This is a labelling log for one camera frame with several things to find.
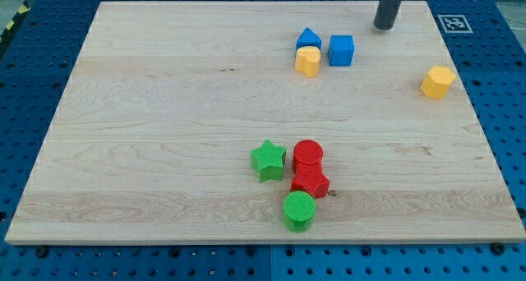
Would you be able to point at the blue cube block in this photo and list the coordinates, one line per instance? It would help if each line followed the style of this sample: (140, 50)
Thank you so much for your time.
(341, 50)

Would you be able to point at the blue triangle block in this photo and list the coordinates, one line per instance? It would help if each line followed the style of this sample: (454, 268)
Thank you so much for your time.
(308, 38)

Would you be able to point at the green star block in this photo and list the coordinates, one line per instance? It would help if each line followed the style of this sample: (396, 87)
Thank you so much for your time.
(268, 161)

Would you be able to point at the red cylinder block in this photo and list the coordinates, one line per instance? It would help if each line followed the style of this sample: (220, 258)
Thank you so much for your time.
(306, 152)

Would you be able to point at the red star block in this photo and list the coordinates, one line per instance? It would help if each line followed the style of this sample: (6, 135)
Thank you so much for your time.
(311, 179)

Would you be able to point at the light wooden board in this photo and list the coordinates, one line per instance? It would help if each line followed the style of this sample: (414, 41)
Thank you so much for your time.
(151, 140)

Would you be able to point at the green cylinder block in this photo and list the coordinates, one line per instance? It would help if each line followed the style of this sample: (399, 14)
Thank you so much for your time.
(299, 210)

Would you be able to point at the yellow heart block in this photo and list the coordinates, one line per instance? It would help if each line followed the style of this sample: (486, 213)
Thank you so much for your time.
(307, 61)

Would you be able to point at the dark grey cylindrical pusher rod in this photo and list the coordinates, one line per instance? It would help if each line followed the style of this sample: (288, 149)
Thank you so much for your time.
(386, 14)

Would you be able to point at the yellow hexagon block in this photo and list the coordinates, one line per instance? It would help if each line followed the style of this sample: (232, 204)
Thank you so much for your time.
(437, 82)

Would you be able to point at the white fiducial marker tag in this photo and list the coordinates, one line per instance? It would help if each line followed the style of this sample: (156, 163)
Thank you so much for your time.
(455, 24)

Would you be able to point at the yellow black hazard tape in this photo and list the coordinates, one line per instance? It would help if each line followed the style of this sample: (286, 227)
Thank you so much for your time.
(15, 22)

